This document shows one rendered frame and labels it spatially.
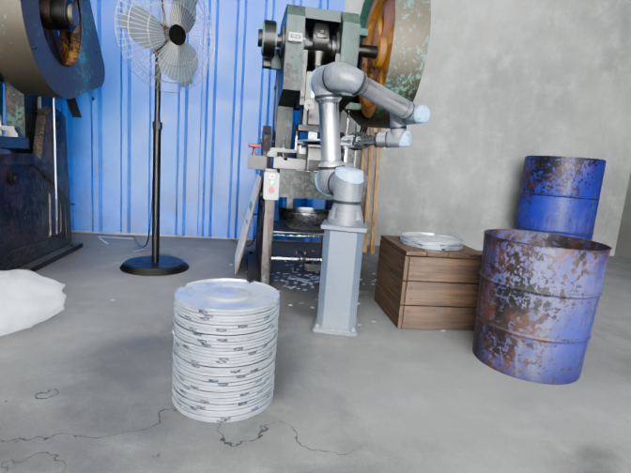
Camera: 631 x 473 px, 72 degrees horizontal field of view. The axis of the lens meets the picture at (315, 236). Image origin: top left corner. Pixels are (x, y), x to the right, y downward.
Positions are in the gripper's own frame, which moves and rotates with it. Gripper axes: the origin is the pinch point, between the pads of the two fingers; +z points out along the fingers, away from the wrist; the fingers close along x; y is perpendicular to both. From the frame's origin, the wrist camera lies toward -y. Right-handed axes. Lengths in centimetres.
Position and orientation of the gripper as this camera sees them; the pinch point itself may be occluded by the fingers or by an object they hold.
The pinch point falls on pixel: (342, 142)
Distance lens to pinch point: 222.2
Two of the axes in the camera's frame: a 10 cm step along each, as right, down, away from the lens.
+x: 0.0, 9.9, 1.3
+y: -4.8, 1.1, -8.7
